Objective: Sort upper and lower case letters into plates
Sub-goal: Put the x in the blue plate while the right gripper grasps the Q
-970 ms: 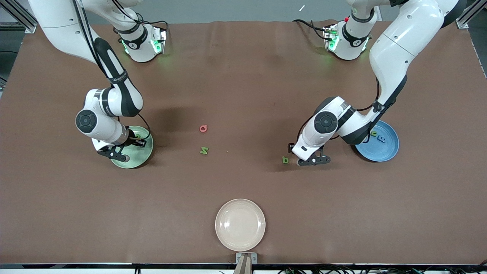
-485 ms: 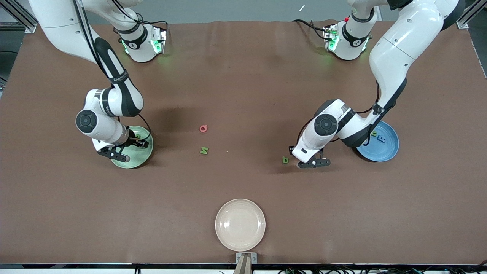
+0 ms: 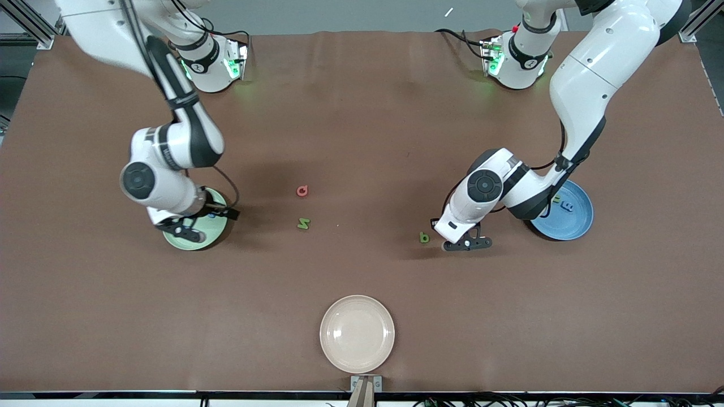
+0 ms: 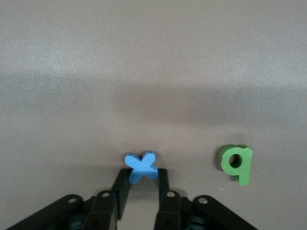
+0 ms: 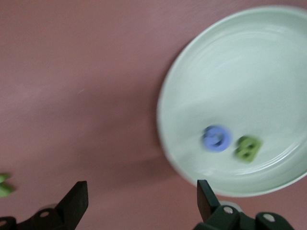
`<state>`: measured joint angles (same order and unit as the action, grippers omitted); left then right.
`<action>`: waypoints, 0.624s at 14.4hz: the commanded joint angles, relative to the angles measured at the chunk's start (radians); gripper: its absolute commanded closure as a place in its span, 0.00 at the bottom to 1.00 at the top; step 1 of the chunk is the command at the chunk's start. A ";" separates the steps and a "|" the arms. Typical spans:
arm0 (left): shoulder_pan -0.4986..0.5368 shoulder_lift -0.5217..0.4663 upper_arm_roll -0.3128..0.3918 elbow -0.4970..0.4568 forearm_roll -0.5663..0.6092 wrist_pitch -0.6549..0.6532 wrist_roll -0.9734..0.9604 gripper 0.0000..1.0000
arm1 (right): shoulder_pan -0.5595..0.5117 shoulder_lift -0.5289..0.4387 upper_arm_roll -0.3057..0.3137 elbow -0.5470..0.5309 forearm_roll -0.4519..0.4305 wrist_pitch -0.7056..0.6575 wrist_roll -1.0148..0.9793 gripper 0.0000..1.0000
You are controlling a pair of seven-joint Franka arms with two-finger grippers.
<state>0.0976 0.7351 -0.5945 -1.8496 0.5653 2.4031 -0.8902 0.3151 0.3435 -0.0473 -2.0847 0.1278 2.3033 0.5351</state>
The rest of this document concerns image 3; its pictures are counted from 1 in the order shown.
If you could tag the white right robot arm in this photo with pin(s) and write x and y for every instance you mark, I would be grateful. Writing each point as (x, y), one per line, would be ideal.
(169, 195)

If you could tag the black table edge trim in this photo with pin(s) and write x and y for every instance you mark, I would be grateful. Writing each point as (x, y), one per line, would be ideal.
(113, 394)

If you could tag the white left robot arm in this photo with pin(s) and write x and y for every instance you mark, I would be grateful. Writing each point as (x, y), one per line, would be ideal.
(599, 62)

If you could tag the blue plate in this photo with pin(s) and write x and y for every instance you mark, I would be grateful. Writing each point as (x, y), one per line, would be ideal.
(571, 226)

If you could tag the beige plate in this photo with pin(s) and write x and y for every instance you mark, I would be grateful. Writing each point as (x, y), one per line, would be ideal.
(357, 333)

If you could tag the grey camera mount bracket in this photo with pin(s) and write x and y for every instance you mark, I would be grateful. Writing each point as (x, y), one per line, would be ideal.
(356, 384)

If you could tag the light green plate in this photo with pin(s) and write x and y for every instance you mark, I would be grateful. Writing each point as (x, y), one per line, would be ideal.
(218, 233)

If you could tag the aluminium frame profile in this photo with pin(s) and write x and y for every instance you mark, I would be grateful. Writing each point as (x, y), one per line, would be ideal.
(42, 37)
(701, 22)

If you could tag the green uppercase letter N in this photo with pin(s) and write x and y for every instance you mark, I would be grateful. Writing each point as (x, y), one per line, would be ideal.
(303, 224)

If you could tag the red uppercase letter Q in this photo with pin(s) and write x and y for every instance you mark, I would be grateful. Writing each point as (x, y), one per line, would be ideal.
(298, 191)

